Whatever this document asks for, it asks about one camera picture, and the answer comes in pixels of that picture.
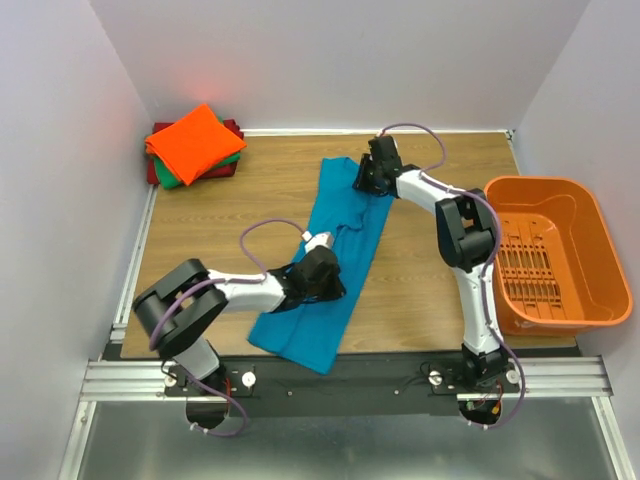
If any blue t-shirt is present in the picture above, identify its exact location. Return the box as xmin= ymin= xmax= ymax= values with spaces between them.
xmin=248 ymin=157 xmax=393 ymax=374

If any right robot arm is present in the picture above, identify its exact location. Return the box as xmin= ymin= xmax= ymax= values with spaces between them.
xmin=353 ymin=135 xmax=508 ymax=387

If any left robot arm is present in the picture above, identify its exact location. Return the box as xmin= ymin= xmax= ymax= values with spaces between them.
xmin=132 ymin=246 xmax=346 ymax=392

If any dark red folded t-shirt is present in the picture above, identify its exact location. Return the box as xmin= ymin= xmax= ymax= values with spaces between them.
xmin=145 ymin=117 xmax=245 ymax=186

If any orange folded t-shirt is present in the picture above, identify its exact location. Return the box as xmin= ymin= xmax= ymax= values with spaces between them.
xmin=145 ymin=104 xmax=247 ymax=186

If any green folded t-shirt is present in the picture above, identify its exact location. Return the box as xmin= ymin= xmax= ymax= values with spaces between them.
xmin=152 ymin=115 xmax=242 ymax=190

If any orange plastic basket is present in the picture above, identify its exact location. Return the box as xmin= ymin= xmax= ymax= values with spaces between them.
xmin=485 ymin=176 xmax=633 ymax=337

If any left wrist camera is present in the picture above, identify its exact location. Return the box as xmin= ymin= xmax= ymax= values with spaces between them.
xmin=301 ymin=231 xmax=334 ymax=253

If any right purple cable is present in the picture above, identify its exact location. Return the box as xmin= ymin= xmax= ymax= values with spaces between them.
xmin=377 ymin=122 xmax=526 ymax=431

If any purple cable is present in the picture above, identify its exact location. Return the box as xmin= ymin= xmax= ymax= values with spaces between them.
xmin=377 ymin=122 xmax=526 ymax=431
xmin=149 ymin=219 xmax=311 ymax=437

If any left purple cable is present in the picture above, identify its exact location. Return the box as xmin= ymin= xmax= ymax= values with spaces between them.
xmin=149 ymin=219 xmax=311 ymax=437

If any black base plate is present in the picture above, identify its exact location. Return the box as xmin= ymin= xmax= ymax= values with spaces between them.
xmin=165 ymin=351 xmax=520 ymax=422

